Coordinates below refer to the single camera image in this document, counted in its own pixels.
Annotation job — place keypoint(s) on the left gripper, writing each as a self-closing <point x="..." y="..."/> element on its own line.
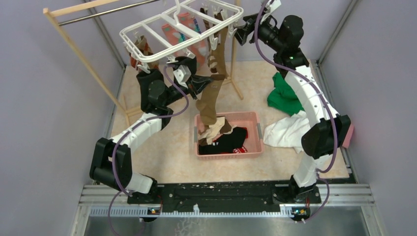
<point x="198" y="83"/>

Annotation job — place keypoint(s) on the plain tan brown sock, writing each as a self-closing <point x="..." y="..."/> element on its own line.
<point x="222" y="70"/>

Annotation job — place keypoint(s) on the black hanging sock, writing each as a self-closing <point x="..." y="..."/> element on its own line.
<point x="145" y="79"/>
<point x="191" y="63"/>

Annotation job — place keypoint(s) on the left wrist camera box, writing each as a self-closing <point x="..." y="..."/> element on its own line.
<point x="181" y="74"/>

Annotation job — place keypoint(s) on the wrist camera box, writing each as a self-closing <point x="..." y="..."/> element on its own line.
<point x="181" y="74"/>
<point x="269" y="6"/>

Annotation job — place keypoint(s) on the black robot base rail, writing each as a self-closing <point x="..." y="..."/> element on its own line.
<point x="222" y="199"/>

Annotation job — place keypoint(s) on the pile of socks in basket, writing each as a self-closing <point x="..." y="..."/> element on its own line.
<point x="222" y="138"/>

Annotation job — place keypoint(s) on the pink cloth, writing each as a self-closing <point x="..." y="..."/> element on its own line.
<point x="348" y="136"/>

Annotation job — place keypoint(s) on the white cloth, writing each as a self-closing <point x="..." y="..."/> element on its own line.
<point x="287" y="132"/>

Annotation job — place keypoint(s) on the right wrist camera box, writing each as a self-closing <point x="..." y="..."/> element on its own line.
<point x="269" y="6"/>

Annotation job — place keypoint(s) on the white plastic clip hanger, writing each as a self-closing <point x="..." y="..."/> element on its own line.
<point x="230" y="13"/>

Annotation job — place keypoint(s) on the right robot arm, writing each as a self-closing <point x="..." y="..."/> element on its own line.
<point x="313" y="126"/>

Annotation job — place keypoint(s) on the pink plastic basket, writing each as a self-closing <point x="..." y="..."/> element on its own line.
<point x="253" y="145"/>

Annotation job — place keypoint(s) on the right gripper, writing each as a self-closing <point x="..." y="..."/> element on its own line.
<point x="241" y="35"/>

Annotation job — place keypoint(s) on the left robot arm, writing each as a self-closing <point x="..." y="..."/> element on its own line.
<point x="112" y="158"/>

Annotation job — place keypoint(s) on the brown striped sock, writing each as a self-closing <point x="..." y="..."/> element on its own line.
<point x="213" y="61"/>

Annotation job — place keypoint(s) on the wooden clothes rack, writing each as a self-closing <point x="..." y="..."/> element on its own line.
<point x="90" y="7"/>

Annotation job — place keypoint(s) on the green shirt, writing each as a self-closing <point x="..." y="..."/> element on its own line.
<point x="283" y="97"/>

